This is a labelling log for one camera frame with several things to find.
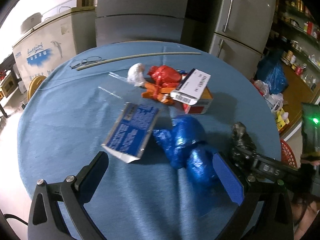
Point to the white plastic bags pile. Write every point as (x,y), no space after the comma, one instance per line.
(275,102)

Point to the large blue bag on floor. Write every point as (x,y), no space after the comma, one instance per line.
(270,71)

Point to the red orange white carton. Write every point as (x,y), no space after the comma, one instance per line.
(202,104)

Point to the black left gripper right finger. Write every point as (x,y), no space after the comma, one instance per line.
(263,211)

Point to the blue silver toothpaste box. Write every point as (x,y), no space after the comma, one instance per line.
(130,134)

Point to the orange wrapper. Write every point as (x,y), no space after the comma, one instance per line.
(159,93)

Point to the blue tablecloth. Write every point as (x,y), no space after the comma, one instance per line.
(68,118)

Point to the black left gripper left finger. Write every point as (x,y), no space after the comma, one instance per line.
(45,217)

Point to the silver two-door refrigerator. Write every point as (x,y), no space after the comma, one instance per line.
(240,32)

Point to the long grey rod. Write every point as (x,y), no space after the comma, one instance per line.
(96,63)

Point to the white chest freezer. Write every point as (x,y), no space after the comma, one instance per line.
(54,41)

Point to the wooden shelf cabinet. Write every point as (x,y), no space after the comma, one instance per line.
(296,32)

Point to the red mesh trash basket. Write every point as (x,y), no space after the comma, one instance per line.
(287,156)

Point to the yellow round stool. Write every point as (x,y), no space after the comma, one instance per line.
(34,85)

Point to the white tissue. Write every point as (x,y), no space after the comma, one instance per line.
(135,75)

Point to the eyeglasses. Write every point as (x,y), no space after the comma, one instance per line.
(78,63)

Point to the clear plastic zip bag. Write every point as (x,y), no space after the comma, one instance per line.
(115,86)

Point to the grey refrigerator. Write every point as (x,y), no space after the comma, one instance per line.
(135,20)

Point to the red plastic bag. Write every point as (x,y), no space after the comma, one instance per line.
(165,76)

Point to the blue plastic bag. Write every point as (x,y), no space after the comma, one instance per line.
(185,146)

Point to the white long medicine box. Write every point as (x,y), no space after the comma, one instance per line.
(191,88)

